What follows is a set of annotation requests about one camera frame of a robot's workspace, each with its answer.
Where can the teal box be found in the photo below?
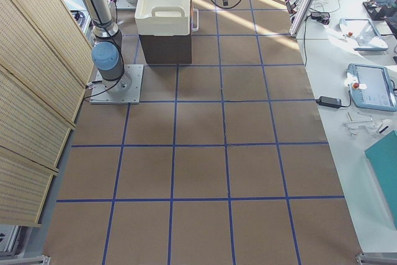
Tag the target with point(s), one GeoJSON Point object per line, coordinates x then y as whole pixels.
{"type": "Point", "coordinates": [382, 157]}

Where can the near teach pendant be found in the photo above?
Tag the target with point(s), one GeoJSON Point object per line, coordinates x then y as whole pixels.
{"type": "Point", "coordinates": [371, 87]}

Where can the teach pendant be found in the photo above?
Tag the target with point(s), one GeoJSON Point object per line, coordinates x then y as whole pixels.
{"type": "Point", "coordinates": [362, 35]}
{"type": "Point", "coordinates": [371, 87]}

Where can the far teach pendant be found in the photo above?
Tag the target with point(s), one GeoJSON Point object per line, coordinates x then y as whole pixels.
{"type": "Point", "coordinates": [362, 35]}

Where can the cream plastic tray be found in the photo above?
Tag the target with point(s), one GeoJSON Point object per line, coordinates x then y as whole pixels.
{"type": "Point", "coordinates": [163, 17]}

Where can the black power adapter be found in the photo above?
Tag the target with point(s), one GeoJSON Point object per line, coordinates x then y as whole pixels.
{"type": "Point", "coordinates": [331, 102]}

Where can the dark wooden drawer box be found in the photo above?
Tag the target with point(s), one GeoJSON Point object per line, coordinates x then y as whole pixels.
{"type": "Point", "coordinates": [167, 50]}

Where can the aluminium frame post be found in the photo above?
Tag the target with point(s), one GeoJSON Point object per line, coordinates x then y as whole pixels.
{"type": "Point", "coordinates": [305, 1]}

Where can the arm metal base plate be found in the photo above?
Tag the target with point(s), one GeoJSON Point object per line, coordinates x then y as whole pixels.
{"type": "Point", "coordinates": [127, 90]}

